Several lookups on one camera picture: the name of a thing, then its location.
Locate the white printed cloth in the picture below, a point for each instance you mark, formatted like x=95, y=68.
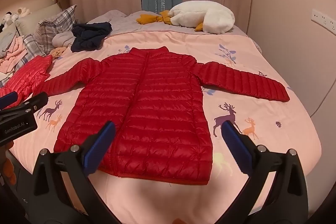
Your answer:
x=5, y=79

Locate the small grey plaid pillow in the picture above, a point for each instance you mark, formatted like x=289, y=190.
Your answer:
x=31, y=49

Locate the red down jacket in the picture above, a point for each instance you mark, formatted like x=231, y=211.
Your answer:
x=157, y=108

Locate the orange cloth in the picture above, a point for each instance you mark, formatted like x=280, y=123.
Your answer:
x=8, y=169

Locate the white wall socket strip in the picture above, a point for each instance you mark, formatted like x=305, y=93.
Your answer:
x=324, y=19

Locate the black and white plush dog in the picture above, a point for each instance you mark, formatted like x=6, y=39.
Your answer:
x=9, y=19

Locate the grey bed sheet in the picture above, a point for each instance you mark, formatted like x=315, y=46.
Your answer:
x=123, y=18

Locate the grey garment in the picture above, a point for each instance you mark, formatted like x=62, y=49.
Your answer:
x=8, y=41

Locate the large grey plaid pillow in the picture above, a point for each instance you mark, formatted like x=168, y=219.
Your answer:
x=56, y=27

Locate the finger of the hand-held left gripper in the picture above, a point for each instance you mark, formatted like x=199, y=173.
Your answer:
x=9, y=99
x=38, y=102

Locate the white goose plush toy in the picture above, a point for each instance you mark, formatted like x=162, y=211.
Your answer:
x=204, y=16

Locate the pink clothing pile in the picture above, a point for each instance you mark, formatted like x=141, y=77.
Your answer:
x=13, y=56

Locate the navy blue clothing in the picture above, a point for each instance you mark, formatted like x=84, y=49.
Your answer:
x=89, y=36

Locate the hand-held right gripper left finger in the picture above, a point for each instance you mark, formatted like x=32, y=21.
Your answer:
x=98, y=146

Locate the pink deer print blanket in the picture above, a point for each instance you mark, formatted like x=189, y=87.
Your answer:
x=262, y=148

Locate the light grey cloth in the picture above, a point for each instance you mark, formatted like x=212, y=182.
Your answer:
x=63, y=39

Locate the small orange plush toy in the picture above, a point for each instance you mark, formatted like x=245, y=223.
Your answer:
x=59, y=52

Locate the coral pink down jacket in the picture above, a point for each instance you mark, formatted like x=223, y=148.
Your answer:
x=26, y=77

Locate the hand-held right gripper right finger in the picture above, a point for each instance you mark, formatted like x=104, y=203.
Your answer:
x=236, y=146

